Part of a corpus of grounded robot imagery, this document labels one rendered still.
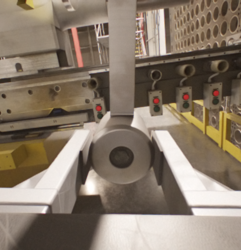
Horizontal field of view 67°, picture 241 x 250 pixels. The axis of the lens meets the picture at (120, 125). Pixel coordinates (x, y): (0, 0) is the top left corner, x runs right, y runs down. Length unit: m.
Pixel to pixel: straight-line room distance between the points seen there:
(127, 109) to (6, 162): 1.00
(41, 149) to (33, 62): 0.61
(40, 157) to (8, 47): 0.67
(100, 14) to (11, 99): 0.81
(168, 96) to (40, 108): 0.85
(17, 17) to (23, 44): 0.19
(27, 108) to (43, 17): 0.57
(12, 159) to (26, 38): 0.69
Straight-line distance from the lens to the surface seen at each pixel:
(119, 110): 0.15
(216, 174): 1.71
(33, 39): 1.27
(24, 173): 1.56
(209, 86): 1.18
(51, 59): 1.38
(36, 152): 1.17
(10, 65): 1.50
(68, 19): 1.38
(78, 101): 1.25
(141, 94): 1.17
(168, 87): 1.19
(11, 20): 1.42
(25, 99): 1.37
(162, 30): 8.53
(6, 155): 1.10
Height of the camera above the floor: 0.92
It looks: 17 degrees down
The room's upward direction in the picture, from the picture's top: 8 degrees counter-clockwise
